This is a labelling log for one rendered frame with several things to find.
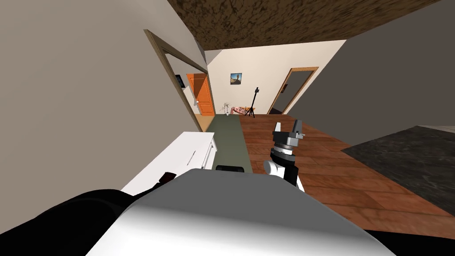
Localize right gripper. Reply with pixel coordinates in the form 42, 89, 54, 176
271, 119, 306, 148

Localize black tripod stand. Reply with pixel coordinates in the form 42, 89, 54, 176
244, 87, 260, 119

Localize pink and orange low couch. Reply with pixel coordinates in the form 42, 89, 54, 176
230, 105, 257, 116

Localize green rug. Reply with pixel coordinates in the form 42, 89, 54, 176
206, 114, 254, 174

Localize orange door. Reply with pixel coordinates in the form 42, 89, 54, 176
186, 73, 216, 116

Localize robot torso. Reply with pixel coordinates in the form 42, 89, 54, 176
85, 165, 397, 256

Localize white cabinet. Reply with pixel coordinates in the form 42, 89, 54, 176
120, 131, 218, 196

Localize dark grey rug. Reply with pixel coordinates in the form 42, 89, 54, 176
341, 125, 455, 217

